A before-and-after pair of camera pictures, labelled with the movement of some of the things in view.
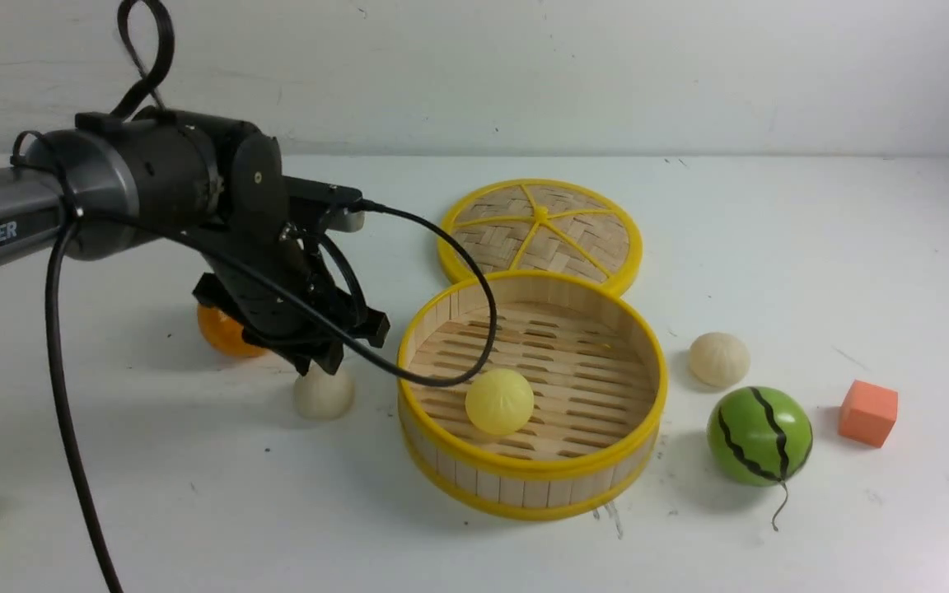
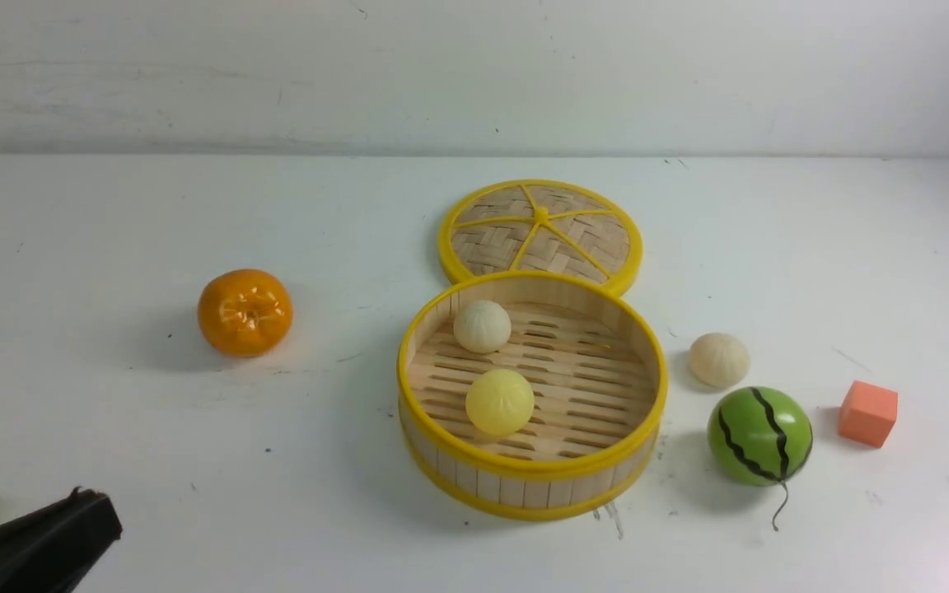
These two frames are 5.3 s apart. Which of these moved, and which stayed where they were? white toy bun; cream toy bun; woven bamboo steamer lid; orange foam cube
Moved: cream toy bun
Stayed: orange foam cube; woven bamboo steamer lid; white toy bun
